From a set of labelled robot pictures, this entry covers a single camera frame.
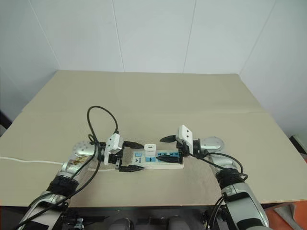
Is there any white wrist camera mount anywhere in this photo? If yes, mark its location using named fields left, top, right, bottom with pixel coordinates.
left=105, top=133, right=121, bottom=165
left=176, top=125, right=195, bottom=156

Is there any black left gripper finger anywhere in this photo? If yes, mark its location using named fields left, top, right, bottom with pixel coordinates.
left=122, top=141, right=144, bottom=150
left=118, top=164, right=145, bottom=173

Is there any dark box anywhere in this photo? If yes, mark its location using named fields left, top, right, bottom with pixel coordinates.
left=289, top=133, right=307, bottom=155

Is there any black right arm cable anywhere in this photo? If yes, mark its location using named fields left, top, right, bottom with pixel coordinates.
left=188, top=150, right=248, bottom=230

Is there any white power strip cord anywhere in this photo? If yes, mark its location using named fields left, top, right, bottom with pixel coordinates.
left=0, top=156, right=116, bottom=173

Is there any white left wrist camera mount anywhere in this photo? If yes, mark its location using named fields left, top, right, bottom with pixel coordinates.
left=105, top=133, right=121, bottom=165

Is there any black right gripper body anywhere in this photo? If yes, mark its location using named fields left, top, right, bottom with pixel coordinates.
left=176, top=140, right=190, bottom=159

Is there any orange object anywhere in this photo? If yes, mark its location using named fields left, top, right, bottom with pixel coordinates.
left=262, top=202, right=307, bottom=230

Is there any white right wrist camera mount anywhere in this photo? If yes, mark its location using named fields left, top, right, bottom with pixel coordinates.
left=176, top=125, right=195, bottom=156

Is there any dark furniture edge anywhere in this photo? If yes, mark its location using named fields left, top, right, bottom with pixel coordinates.
left=0, top=109, right=12, bottom=138

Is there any dark grey rounded shape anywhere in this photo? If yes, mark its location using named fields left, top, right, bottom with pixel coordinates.
left=114, top=217, right=134, bottom=230

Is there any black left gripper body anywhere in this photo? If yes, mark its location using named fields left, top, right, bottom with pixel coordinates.
left=107, top=141, right=126, bottom=170

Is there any white power strip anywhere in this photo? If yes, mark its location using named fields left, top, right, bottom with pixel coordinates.
left=119, top=148, right=185, bottom=171

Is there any white charger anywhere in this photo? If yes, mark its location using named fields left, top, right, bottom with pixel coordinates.
left=143, top=144, right=158, bottom=158

